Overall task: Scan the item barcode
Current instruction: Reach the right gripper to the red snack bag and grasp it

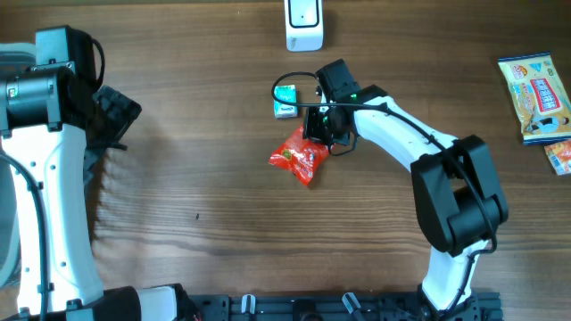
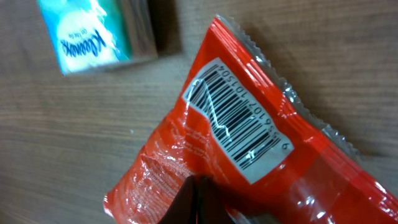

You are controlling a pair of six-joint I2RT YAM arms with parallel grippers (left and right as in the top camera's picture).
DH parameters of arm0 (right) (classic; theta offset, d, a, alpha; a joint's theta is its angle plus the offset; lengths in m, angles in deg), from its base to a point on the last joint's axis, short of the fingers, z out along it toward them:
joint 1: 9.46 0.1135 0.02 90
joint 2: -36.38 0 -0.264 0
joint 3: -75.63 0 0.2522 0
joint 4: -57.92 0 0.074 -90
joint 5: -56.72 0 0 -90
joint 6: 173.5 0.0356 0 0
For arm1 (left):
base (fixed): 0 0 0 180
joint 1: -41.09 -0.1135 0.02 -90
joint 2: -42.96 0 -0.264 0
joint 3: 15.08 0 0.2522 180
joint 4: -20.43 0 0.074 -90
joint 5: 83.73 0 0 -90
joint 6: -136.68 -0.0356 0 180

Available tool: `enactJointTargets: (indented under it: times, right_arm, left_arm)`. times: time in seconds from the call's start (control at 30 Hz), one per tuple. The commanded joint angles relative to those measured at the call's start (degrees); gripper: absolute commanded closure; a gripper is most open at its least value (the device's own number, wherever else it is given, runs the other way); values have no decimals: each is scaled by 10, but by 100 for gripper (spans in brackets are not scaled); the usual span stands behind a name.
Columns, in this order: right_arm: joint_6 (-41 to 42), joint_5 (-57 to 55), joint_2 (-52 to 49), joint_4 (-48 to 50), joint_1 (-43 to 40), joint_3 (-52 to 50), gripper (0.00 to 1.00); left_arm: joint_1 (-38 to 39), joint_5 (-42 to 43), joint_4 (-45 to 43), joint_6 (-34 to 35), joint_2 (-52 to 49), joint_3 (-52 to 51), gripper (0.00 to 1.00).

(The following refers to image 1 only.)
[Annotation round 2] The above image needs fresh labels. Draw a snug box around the red snack bag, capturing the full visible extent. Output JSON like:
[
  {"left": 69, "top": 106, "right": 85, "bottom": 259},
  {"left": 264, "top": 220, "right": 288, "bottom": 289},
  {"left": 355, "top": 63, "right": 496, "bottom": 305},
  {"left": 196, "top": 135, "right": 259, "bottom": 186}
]
[{"left": 269, "top": 125, "right": 329, "bottom": 185}]

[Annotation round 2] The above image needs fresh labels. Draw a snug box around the teal tissue pack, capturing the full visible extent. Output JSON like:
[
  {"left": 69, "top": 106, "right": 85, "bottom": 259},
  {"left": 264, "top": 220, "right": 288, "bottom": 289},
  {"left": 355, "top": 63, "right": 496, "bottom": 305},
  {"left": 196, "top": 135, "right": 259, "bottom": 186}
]
[{"left": 274, "top": 85, "right": 298, "bottom": 119}]

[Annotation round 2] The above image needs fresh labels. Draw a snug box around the beige wet wipes pack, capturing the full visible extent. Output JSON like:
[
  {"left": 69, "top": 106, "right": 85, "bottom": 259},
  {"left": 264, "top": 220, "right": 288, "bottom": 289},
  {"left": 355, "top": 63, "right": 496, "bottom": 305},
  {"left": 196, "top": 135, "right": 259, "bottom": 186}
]
[{"left": 498, "top": 52, "right": 570, "bottom": 145}]

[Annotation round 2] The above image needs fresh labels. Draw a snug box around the orange tissue pack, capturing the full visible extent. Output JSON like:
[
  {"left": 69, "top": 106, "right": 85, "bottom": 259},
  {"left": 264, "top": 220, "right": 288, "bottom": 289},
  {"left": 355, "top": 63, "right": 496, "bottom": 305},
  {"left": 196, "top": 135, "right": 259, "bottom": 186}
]
[{"left": 544, "top": 140, "right": 571, "bottom": 176}]

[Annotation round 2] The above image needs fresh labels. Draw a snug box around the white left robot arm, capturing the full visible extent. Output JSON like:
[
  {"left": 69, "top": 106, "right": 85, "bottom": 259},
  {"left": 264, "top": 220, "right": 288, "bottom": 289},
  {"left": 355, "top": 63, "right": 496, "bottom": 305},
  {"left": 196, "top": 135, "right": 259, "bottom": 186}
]
[{"left": 1, "top": 25, "right": 201, "bottom": 320}]

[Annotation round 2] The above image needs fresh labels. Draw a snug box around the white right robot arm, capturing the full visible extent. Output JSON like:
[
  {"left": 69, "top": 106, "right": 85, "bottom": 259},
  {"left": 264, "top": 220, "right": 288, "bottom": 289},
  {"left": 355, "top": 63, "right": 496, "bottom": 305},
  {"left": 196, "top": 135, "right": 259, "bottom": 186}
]
[{"left": 303, "top": 59, "right": 509, "bottom": 320}]

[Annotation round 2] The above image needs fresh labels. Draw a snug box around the white barcode scanner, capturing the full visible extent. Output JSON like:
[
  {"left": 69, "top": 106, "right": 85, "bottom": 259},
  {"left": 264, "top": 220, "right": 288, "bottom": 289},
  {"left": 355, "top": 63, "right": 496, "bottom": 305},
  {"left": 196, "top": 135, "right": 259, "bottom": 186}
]
[{"left": 284, "top": 0, "right": 324, "bottom": 52}]

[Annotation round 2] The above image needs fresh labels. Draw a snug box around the grey plastic shopping basket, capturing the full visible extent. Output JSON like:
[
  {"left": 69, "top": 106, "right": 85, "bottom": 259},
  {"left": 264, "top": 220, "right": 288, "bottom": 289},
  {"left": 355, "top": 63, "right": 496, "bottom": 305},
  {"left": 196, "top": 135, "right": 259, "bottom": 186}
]
[{"left": 1, "top": 43, "right": 36, "bottom": 289}]

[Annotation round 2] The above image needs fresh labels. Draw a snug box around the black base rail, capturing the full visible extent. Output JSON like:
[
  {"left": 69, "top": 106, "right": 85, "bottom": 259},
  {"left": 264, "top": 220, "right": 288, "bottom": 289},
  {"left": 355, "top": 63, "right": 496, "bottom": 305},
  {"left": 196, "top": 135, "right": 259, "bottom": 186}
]
[{"left": 186, "top": 292, "right": 504, "bottom": 321}]

